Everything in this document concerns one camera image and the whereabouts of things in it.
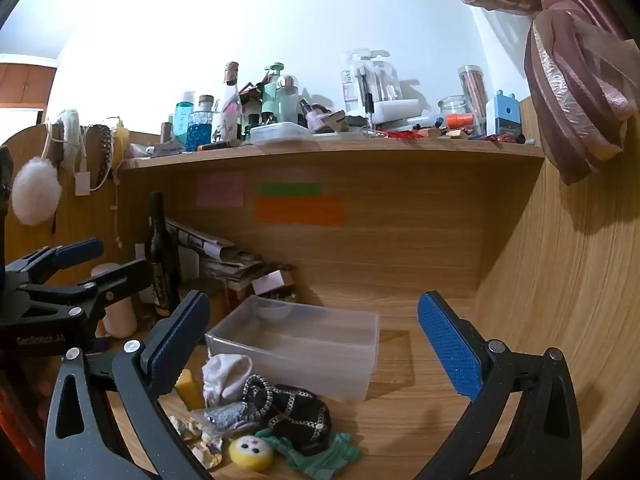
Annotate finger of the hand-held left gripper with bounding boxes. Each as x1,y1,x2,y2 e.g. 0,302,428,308
19,258,154,321
5,238,105,286

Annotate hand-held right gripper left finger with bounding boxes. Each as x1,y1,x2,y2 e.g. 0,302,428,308
45,290,212,480

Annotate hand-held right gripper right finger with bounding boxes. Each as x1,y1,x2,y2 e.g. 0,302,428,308
415,290,584,480

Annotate beige cylindrical cup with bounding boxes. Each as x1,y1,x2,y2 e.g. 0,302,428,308
91,262,139,339

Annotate dark wine bottle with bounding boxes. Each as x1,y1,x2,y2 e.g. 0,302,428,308
146,191,182,319

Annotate yellow sponge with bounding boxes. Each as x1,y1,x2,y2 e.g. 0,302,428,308
174,368,207,411

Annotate white sock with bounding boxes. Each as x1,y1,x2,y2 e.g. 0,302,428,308
201,353,254,409

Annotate white fluffy pompom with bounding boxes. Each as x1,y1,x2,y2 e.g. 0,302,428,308
10,156,64,225

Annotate stack of newspapers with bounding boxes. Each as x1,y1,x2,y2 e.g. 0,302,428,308
164,217,267,283

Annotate clear bag with grey item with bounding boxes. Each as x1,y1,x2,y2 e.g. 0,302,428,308
189,402,262,434

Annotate small pink box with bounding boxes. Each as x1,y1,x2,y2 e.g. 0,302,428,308
251,269,296,297

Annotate dark studded headband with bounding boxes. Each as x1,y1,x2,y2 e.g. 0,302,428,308
96,123,114,182

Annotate clear plastic storage box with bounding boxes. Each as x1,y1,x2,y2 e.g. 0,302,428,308
204,294,381,402

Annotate yellow hair accessory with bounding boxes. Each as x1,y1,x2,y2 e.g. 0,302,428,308
112,119,130,172

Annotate white fluffy headband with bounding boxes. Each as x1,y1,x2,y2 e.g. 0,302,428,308
54,108,84,171

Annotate pink sticky note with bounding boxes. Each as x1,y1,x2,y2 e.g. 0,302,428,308
195,170,245,209

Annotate yellow round plush face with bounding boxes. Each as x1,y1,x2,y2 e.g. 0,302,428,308
228,435,275,472

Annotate black patterned cloth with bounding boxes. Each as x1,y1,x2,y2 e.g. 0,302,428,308
242,374,334,457

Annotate green knitted cloth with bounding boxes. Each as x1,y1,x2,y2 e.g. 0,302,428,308
256,430,362,480

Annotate blue beads glass bottle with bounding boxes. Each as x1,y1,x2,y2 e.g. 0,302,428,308
185,94,215,153

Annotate orange sticky note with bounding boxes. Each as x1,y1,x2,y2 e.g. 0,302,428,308
255,195,346,226

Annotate teal liquid bottle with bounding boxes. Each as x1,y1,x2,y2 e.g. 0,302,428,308
174,90,196,147

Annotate green sticky note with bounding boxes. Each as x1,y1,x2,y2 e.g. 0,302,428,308
259,182,324,198

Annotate white printed mug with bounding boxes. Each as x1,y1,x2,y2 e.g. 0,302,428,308
210,111,241,144

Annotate shallow clear plastic tray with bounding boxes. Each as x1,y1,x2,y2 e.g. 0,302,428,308
248,121,317,146

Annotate clear bottle with cork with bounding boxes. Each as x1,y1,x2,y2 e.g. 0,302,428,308
223,62,241,116

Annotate blue plastic block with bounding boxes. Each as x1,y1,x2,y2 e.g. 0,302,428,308
485,90,524,139

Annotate green pump bottle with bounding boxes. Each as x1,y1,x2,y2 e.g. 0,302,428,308
262,62,286,117

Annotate glass jar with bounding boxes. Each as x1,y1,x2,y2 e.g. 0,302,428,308
438,95,474,131

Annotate mint bottle silver cap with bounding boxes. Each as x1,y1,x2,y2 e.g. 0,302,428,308
274,74,300,124

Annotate white rectangular box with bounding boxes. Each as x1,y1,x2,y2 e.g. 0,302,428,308
373,98,424,122

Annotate tall clear pencil tube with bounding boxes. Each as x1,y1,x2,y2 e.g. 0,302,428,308
458,64,489,137

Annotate clear acrylic organizer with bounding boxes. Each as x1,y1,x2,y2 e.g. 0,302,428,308
342,49,404,112

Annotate pink striped curtain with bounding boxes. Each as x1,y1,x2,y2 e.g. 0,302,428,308
419,0,640,187

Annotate wooden wall cabinet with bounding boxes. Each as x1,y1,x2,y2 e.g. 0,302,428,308
0,62,57,109

